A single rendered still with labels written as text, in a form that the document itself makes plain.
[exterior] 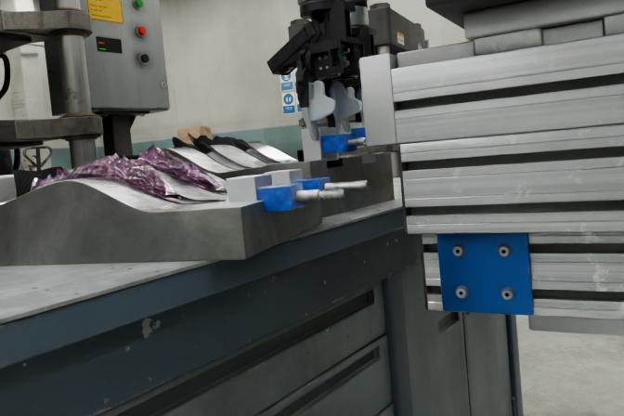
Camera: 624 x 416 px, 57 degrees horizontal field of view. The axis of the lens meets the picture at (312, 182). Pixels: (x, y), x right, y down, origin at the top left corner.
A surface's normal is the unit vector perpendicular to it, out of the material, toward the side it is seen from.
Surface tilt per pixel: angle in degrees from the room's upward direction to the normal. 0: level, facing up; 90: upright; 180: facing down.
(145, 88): 90
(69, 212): 90
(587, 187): 90
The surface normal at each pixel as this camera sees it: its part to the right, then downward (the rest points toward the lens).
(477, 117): -0.47, 0.09
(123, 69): 0.80, -0.04
